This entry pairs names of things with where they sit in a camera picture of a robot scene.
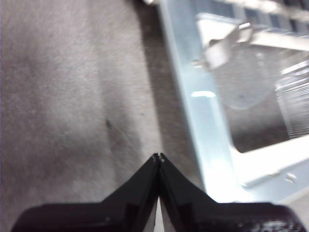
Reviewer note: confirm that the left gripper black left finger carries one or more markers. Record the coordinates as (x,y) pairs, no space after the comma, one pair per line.
(120,212)

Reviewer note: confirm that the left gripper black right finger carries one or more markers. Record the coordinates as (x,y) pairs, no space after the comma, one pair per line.
(205,217)

